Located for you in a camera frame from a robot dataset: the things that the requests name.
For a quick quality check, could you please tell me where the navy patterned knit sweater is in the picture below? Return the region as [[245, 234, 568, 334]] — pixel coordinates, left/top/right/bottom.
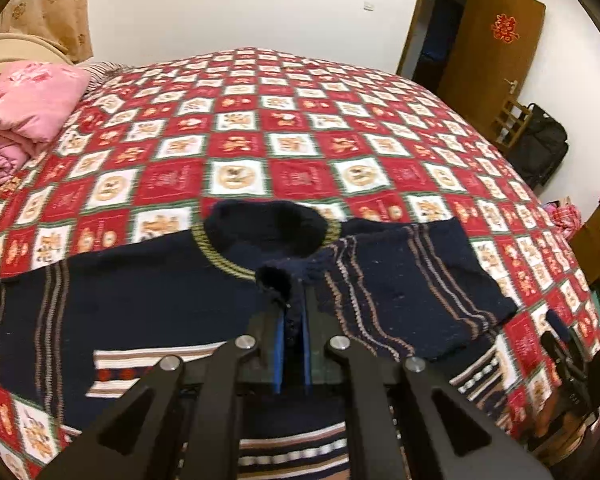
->
[[0, 200, 517, 479]]

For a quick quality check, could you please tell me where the pink plaid cloth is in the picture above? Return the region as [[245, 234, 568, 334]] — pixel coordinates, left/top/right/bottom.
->
[[543, 196, 583, 240]]

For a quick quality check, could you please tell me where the black bag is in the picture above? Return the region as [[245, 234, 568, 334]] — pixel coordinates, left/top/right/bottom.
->
[[506, 103, 569, 190]]

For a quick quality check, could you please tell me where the wooden chair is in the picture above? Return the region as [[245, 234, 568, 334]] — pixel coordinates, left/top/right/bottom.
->
[[492, 96, 532, 155]]

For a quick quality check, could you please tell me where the red checkered bear bedspread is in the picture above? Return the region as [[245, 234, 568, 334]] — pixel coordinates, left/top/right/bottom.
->
[[0, 46, 600, 480]]

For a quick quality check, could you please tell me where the brown wooden door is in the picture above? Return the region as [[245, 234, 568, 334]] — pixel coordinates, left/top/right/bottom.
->
[[437, 0, 546, 141]]

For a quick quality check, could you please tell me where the red double happiness decoration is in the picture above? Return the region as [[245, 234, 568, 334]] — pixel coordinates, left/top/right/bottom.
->
[[491, 13, 520, 44]]

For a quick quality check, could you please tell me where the striped pillow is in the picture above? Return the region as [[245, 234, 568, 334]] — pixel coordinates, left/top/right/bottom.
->
[[80, 61, 129, 93]]

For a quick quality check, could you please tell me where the folded pink quilt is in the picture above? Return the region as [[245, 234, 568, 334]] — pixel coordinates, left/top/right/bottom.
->
[[0, 61, 90, 186]]

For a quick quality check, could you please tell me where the cream wooden headboard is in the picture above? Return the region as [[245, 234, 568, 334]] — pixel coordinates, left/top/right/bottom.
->
[[0, 32, 73, 75]]

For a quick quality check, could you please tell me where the beige patterned curtain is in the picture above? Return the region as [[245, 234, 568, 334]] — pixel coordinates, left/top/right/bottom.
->
[[0, 0, 93, 63]]

